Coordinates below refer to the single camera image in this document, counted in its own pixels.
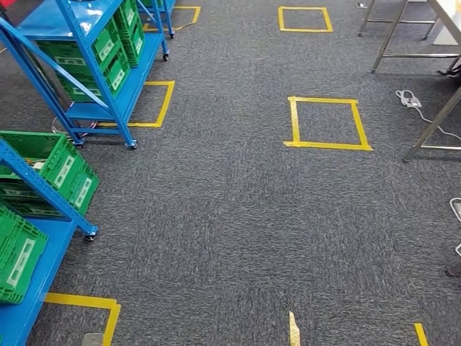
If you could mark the yellow tape floor square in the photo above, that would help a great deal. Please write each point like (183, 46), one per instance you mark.
(293, 119)
(164, 102)
(304, 30)

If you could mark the green plastic crate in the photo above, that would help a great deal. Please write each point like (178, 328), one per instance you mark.
(121, 14)
(47, 162)
(130, 45)
(122, 59)
(88, 173)
(108, 34)
(151, 2)
(10, 224)

